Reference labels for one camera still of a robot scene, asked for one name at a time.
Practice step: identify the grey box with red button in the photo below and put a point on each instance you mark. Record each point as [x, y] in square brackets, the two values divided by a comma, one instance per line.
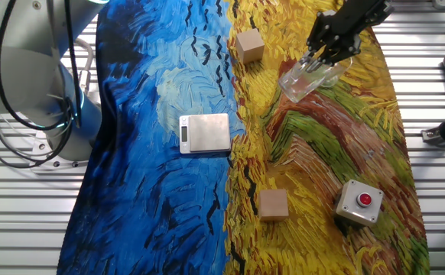
[358, 202]

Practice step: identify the clear plastic cup with water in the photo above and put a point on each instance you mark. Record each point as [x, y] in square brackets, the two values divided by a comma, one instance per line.
[303, 83]

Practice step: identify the silver digital kitchen scale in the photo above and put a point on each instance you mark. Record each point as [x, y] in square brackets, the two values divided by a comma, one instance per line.
[207, 133]

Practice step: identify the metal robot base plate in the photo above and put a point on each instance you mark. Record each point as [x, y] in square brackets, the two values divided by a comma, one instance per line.
[69, 165]

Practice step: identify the light wooden cube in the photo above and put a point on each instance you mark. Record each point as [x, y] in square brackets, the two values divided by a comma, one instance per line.
[250, 46]
[273, 205]

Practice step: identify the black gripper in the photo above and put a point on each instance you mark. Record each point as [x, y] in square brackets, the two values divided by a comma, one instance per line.
[362, 13]

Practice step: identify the empty clear plastic cup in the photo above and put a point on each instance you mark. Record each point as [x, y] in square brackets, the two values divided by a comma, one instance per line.
[346, 68]

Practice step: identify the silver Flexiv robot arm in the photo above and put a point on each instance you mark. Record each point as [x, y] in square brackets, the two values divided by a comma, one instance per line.
[16, 68]

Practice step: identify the Van Gogh painting print cloth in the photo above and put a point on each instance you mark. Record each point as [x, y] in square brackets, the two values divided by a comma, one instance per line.
[150, 210]

